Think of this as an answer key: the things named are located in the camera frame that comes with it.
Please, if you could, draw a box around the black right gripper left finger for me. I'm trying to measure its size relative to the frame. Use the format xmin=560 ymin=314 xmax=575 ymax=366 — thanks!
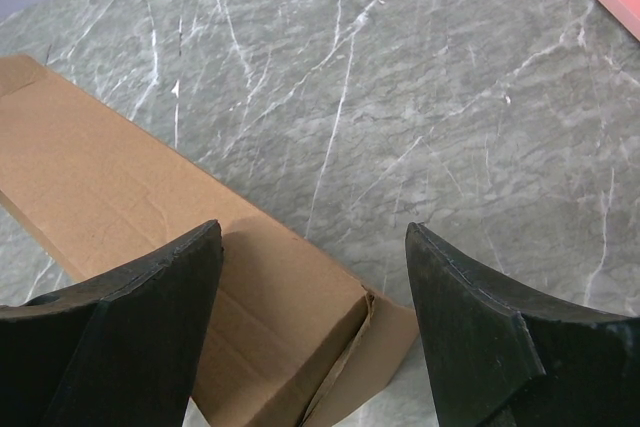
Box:
xmin=1 ymin=220 xmax=223 ymax=426

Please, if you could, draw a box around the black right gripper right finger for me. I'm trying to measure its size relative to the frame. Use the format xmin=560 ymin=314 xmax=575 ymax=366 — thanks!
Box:
xmin=405 ymin=223 xmax=639 ymax=426

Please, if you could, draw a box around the brown cardboard box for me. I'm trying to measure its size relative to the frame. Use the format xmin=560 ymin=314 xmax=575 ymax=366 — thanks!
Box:
xmin=1 ymin=55 xmax=418 ymax=426

